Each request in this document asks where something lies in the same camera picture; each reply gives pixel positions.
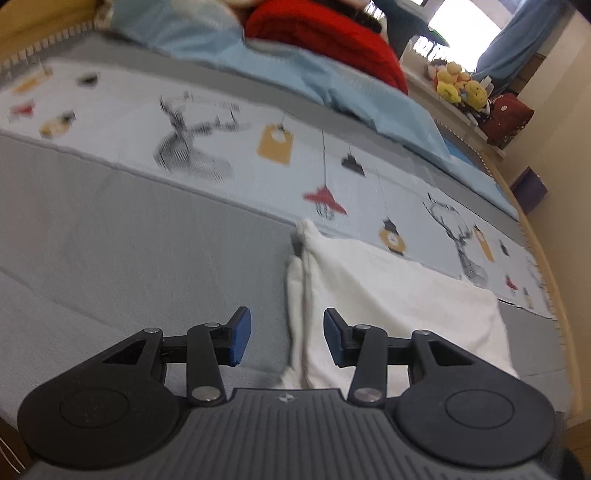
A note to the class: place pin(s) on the blue curtain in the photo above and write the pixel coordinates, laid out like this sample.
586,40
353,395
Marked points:
517,41

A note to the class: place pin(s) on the small yellow plush toy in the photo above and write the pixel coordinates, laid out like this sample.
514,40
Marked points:
450,68

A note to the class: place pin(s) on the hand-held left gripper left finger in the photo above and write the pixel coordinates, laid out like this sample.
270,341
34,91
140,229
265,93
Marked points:
240,334

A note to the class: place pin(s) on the purple box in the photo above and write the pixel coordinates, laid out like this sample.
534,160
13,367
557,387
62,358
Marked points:
528,189

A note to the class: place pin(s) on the light blue quilt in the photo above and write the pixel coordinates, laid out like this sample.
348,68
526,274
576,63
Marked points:
295,69

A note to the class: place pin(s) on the white framed window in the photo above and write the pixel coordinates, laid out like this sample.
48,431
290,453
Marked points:
461,23

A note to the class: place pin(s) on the large yellow plush toy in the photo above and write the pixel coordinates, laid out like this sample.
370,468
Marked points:
475,92

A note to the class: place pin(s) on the wooden bed frame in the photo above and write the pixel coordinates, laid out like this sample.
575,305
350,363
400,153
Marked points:
569,332

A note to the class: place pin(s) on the red blanket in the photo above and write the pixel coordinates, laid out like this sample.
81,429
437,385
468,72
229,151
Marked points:
323,32

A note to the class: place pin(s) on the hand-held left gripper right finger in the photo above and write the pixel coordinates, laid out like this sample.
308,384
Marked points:
334,337

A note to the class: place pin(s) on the white long-sleeve shirt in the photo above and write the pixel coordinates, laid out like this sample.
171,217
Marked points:
392,295

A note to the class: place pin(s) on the wooden headboard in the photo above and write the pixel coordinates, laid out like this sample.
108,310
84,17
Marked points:
27,27

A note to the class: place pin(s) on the dark red cushion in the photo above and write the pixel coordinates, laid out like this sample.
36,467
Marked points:
505,117

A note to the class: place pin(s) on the grey printed bedsheet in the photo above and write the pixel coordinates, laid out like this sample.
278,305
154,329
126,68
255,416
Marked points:
115,240

